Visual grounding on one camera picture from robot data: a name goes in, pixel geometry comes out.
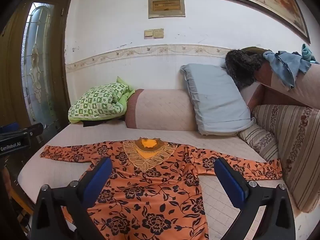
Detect large striped floral cushion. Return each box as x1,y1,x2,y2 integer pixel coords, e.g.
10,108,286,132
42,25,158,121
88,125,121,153
252,104,320,213

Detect small striped floral pillow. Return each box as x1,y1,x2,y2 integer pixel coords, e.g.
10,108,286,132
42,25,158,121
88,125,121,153
237,124,279,162

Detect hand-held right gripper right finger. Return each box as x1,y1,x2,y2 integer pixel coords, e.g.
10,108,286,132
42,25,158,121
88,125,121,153
214,157,297,240

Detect gold wall plaque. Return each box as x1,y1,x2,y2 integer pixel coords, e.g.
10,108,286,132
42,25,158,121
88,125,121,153
148,0,186,19

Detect pink bolster with brown end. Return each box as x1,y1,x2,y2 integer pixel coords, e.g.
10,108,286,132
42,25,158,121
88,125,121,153
124,89,198,132

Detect teal cloth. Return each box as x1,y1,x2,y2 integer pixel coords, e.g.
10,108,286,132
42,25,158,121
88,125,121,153
301,44,320,64

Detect dark furry cloth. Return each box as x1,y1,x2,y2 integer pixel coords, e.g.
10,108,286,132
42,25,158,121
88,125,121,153
225,46,268,89

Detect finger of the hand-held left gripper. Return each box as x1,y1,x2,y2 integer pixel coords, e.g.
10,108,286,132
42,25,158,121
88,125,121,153
0,122,20,133
24,122,44,141

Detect wooden door with glass pane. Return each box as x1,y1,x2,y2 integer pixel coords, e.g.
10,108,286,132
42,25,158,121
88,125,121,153
0,0,72,132

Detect orange floral blouse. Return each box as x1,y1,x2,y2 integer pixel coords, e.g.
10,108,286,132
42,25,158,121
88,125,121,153
40,137,283,240

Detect pink and brown sofa bolster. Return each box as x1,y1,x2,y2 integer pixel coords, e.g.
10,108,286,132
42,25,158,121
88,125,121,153
254,61,320,108

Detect light blue pillow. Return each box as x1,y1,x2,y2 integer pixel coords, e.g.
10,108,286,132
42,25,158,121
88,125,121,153
180,63,256,136

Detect green patterned blanket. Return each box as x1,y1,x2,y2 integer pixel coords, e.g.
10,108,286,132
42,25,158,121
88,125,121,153
68,76,136,124

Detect blue cloth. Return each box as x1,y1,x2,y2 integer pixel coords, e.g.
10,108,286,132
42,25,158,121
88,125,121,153
263,51,313,90

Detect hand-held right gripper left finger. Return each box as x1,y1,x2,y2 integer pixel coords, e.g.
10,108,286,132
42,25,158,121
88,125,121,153
31,157,113,240

